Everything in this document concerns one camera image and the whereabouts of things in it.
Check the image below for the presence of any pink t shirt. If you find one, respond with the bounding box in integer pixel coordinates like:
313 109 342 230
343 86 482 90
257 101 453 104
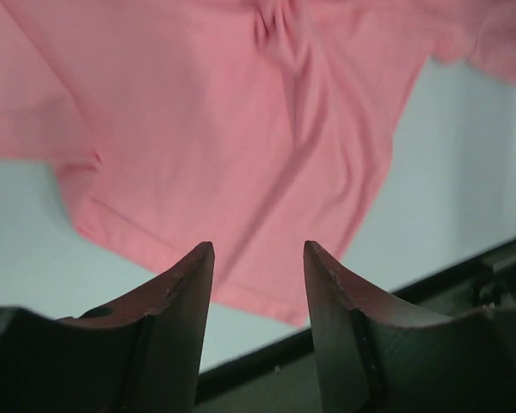
0 1 516 325

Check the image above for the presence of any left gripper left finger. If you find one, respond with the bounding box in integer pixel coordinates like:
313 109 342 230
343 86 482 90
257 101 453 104
0 242 214 412

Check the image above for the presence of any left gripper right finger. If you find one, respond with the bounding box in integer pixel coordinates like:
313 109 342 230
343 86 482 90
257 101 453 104
304 241 516 412

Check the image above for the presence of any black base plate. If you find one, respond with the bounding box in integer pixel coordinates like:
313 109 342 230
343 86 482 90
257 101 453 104
194 239 516 412

